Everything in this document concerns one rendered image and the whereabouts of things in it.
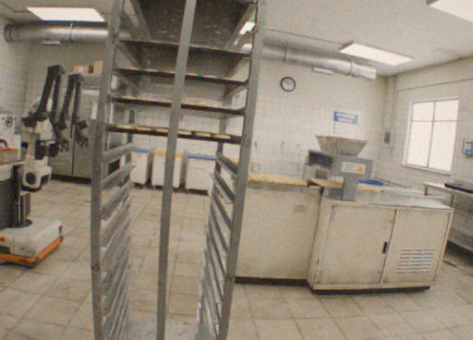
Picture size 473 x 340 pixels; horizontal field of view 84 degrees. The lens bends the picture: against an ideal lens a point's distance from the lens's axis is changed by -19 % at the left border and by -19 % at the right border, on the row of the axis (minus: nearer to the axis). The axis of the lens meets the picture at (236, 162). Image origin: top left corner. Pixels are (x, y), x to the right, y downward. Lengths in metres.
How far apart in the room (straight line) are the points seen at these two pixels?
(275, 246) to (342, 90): 5.11
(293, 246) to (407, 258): 1.05
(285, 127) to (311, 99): 0.87
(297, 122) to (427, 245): 4.47
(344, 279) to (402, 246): 0.59
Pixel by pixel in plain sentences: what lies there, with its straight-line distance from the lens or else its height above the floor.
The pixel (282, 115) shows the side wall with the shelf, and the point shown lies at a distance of 6.70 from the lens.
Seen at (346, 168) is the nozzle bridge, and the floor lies 1.09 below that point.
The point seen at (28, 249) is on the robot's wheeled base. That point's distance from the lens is 2.75.
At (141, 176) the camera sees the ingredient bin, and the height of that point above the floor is 0.26.
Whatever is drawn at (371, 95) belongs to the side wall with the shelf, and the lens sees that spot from 7.56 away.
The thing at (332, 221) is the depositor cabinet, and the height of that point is 0.67.
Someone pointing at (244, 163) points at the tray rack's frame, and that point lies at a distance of 0.98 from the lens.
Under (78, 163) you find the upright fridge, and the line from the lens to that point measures 6.06.
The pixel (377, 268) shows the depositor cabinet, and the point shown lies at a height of 0.27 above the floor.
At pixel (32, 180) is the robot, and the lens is 2.78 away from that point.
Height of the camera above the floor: 1.26
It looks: 6 degrees down
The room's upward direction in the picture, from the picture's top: 7 degrees clockwise
